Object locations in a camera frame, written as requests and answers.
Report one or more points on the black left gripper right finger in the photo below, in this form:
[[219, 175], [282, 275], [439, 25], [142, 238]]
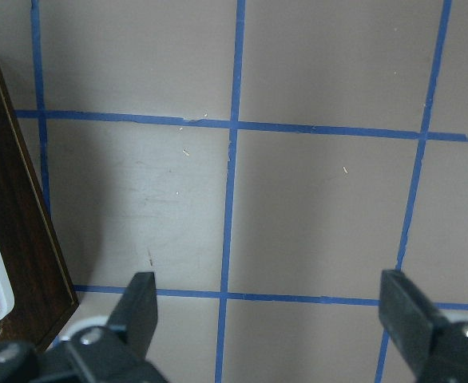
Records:
[[411, 319]]

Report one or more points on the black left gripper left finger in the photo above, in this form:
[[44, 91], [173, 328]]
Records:
[[134, 318]]

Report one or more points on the dark wooden drawer cabinet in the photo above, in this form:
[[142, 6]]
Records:
[[43, 292]]

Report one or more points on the brown paper table mat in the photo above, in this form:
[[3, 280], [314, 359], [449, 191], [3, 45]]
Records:
[[266, 159]]

